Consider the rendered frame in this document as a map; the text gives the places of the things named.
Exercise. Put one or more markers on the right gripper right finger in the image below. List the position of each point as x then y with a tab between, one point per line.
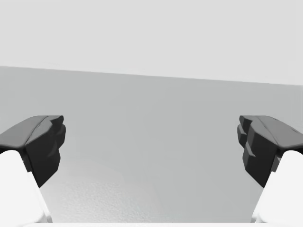
260	151

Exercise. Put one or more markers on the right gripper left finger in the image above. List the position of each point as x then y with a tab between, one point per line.
40	151

